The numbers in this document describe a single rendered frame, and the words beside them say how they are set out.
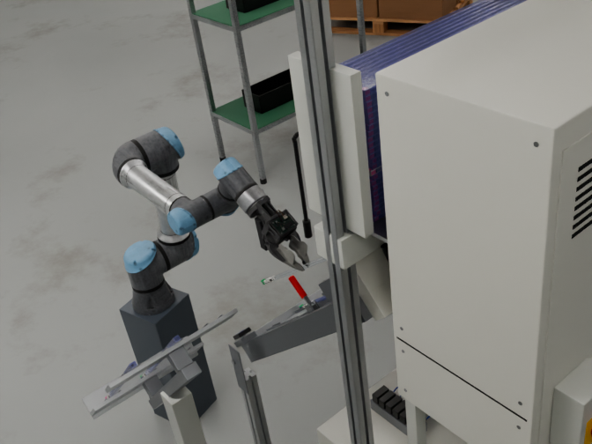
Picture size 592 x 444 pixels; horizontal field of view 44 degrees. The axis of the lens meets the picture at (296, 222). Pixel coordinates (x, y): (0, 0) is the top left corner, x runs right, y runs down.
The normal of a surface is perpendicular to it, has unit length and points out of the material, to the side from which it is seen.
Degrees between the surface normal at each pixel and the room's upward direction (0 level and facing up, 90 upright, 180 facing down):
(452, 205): 90
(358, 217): 90
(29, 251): 0
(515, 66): 0
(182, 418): 90
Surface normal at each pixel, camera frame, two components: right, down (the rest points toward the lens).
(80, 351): -0.13, -0.82
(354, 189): -0.76, 0.44
